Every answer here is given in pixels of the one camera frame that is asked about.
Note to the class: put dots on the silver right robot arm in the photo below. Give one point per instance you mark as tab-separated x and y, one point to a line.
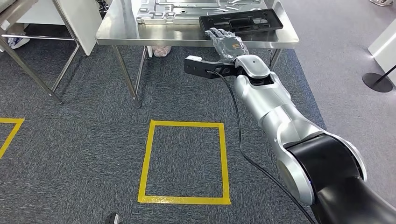
278	108

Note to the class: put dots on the stamped metal panel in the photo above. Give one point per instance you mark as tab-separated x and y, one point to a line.
173	12

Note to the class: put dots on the white top metal table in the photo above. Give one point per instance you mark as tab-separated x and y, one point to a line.
80	21

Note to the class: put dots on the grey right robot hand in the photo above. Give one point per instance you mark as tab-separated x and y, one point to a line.
229	44

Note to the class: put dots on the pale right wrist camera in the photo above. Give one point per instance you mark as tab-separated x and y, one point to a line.
194	58

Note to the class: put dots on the chrome round disc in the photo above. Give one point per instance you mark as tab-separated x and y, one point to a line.
381	2

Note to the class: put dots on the black plastic car part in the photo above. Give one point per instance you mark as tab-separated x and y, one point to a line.
216	23

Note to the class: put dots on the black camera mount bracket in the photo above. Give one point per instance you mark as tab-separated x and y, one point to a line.
204	68

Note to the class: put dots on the black stanchion post base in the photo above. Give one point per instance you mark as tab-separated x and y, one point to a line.
377	82

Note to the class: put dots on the small grey robot part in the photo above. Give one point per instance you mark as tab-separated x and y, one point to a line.
112	219

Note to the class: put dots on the person's white shoe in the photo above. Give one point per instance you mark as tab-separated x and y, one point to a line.
18	41

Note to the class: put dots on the stainless steel workbench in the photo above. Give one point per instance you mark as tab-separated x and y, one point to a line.
148	34

